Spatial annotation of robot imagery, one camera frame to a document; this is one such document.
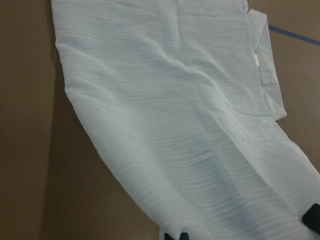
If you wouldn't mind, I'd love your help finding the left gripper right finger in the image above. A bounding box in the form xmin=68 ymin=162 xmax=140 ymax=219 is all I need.
xmin=301 ymin=203 xmax=320 ymax=232

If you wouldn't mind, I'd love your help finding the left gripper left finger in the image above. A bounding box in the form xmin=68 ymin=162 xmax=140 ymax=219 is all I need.
xmin=163 ymin=232 xmax=190 ymax=240

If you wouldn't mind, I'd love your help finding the light blue button shirt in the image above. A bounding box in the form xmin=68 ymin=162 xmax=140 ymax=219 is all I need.
xmin=51 ymin=0 xmax=320 ymax=240

